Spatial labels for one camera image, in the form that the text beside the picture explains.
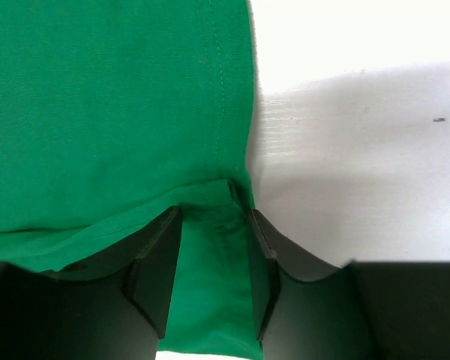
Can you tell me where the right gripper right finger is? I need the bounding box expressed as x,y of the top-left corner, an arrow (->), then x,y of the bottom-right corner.
247,209 -> 375,359

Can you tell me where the green t shirt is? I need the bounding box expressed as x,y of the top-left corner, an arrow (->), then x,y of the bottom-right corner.
0,1 -> 263,359

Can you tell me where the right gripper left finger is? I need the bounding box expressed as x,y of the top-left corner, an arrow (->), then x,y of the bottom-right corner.
40,206 -> 182,359

